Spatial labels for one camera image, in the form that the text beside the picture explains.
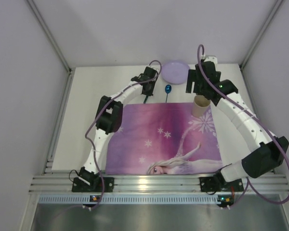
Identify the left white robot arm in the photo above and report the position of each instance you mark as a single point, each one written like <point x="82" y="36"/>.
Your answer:
<point x="108" y="119"/>

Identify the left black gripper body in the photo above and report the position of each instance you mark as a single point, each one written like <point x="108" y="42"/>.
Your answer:
<point x="148" y="90"/>

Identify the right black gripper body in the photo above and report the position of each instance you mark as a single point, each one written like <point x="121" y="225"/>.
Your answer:
<point x="197" y="89"/>

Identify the beige paper cup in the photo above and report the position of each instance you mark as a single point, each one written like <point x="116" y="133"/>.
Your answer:
<point x="200" y="105"/>

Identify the purple printed placemat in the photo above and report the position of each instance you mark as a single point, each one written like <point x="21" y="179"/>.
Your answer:
<point x="164" y="138"/>

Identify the blue metallic spoon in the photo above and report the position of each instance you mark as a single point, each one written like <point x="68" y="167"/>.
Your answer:
<point x="168" y="89"/>

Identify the aluminium frame post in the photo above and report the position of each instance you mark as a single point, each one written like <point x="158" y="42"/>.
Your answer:
<point x="40" y="19"/>
<point x="261" y="32"/>

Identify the left aluminium frame post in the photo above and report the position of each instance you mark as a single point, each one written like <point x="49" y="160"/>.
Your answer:
<point x="40" y="19"/>

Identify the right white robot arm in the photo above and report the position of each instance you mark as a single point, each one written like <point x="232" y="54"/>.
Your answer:
<point x="265" y="148"/>

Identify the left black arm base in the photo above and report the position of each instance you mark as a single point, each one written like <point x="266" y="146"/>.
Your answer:
<point x="80" y="186"/>

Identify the lilac plastic plate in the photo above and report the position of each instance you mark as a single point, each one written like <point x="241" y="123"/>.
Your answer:
<point x="175" y="72"/>

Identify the aluminium mounting rail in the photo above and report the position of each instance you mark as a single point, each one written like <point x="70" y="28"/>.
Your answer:
<point x="60" y="182"/>

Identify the right aluminium frame post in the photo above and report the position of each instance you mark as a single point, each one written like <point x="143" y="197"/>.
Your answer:
<point x="261" y="32"/>

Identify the perforated cable duct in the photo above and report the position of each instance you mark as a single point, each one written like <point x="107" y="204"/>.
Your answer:
<point x="134" y="199"/>

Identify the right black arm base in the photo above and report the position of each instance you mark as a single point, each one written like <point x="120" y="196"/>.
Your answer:
<point x="211" y="185"/>

